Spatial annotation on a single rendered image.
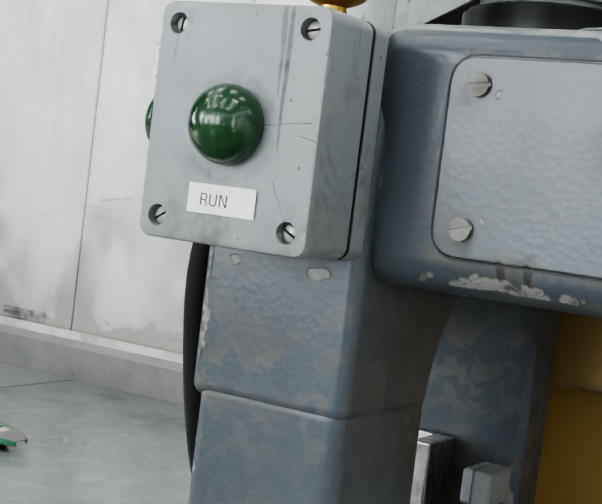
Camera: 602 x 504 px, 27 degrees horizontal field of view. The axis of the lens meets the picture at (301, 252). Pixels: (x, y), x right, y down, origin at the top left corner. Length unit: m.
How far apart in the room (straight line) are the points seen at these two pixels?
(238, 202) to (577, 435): 0.36
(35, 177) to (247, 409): 7.13
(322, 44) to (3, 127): 7.40
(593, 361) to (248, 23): 0.32
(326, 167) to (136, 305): 6.67
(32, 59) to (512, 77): 7.30
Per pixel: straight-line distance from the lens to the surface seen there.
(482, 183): 0.47
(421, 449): 0.67
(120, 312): 7.19
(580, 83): 0.46
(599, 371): 0.71
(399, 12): 0.80
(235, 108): 0.45
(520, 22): 0.59
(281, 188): 0.45
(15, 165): 7.74
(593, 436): 0.76
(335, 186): 0.46
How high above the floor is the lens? 1.27
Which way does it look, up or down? 3 degrees down
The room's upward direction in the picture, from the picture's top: 7 degrees clockwise
